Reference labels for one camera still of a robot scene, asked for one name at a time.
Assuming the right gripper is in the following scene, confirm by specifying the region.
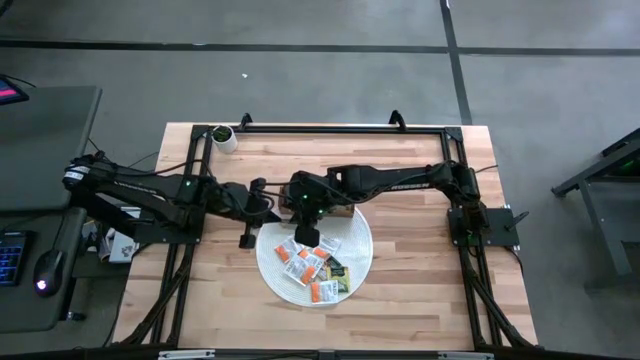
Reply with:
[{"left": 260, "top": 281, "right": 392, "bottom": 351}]
[{"left": 288, "top": 169, "right": 334, "bottom": 249}]

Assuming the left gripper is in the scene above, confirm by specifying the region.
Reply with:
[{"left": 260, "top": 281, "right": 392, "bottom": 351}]
[{"left": 219, "top": 177, "right": 282, "bottom": 250}]

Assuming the white orange Tazo tea bag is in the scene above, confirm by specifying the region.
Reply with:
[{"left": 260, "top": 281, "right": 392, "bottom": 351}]
[
  {"left": 309, "top": 279, "right": 341, "bottom": 306},
  {"left": 282, "top": 248, "right": 326, "bottom": 288},
  {"left": 273, "top": 235, "right": 304, "bottom": 265},
  {"left": 311, "top": 235, "right": 343, "bottom": 261}
]

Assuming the green yellow lemon tea bag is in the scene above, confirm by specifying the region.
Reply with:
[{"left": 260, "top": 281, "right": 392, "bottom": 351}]
[{"left": 329, "top": 267, "right": 353, "bottom": 295}]

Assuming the wooden three-compartment box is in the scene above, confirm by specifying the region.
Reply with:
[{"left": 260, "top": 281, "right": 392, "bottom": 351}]
[{"left": 278, "top": 182, "right": 357, "bottom": 221}]

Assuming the white round woven placemat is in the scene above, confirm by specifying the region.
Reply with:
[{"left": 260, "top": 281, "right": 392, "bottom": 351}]
[{"left": 255, "top": 219, "right": 375, "bottom": 308}]

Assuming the small plant in white pot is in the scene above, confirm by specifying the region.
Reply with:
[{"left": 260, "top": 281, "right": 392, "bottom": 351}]
[{"left": 212, "top": 124, "right": 239, "bottom": 155}]

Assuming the white printed box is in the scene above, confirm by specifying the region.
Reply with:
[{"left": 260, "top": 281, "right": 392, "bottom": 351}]
[{"left": 97, "top": 227, "right": 142, "bottom": 265}]

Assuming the black computer mouse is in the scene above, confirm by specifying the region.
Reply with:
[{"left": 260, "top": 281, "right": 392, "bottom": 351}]
[{"left": 31, "top": 248, "right": 65, "bottom": 299}]

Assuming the grey standing desk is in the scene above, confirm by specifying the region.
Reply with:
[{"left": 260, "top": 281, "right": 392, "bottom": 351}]
[{"left": 0, "top": 84, "right": 104, "bottom": 335}]

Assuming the black backlit keyboard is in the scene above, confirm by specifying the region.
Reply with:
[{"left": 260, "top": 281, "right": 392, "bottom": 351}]
[{"left": 0, "top": 229, "right": 37, "bottom": 289}]

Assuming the screen with pink stripe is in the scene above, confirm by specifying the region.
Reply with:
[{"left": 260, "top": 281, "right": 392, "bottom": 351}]
[{"left": 0, "top": 73, "right": 30, "bottom": 107}]

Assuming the black metal side table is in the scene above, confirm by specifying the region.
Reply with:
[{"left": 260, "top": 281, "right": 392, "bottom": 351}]
[{"left": 549, "top": 127, "right": 640, "bottom": 294}]

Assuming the black metal table frame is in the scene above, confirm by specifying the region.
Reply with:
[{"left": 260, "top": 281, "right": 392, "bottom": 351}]
[{"left": 112, "top": 109, "right": 541, "bottom": 360}]

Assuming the silver frame bracket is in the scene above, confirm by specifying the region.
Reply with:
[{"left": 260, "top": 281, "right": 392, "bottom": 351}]
[
  {"left": 437, "top": 351, "right": 495, "bottom": 360},
  {"left": 157, "top": 349, "right": 216, "bottom": 360}
]

